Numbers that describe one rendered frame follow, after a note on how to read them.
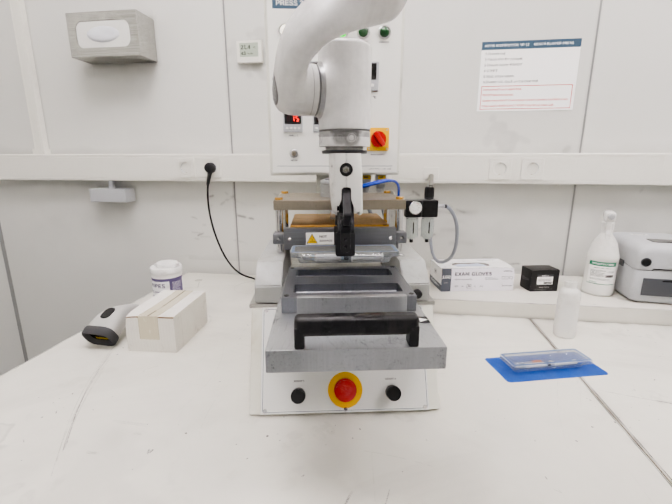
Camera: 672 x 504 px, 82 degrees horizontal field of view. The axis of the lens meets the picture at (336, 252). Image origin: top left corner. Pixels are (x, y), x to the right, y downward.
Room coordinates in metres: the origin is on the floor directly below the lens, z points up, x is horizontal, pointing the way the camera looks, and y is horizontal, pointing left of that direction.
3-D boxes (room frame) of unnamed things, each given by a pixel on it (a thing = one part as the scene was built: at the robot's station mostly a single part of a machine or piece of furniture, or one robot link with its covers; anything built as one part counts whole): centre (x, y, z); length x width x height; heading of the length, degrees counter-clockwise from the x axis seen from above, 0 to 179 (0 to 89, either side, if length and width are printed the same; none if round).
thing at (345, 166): (0.66, -0.01, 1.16); 0.10 x 0.08 x 0.11; 3
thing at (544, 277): (1.16, -0.64, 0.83); 0.09 x 0.06 x 0.07; 94
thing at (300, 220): (0.88, -0.01, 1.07); 0.22 x 0.17 x 0.10; 93
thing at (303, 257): (0.66, -0.01, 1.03); 0.18 x 0.06 x 0.02; 93
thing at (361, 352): (0.57, -0.02, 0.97); 0.30 x 0.22 x 0.08; 3
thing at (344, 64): (0.66, -0.01, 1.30); 0.09 x 0.08 x 0.13; 108
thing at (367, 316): (0.43, -0.02, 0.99); 0.15 x 0.02 x 0.04; 93
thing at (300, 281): (0.62, -0.02, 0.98); 0.20 x 0.17 x 0.03; 93
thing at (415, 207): (1.02, -0.22, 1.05); 0.15 x 0.05 x 0.15; 93
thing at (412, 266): (0.81, -0.15, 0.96); 0.26 x 0.05 x 0.07; 3
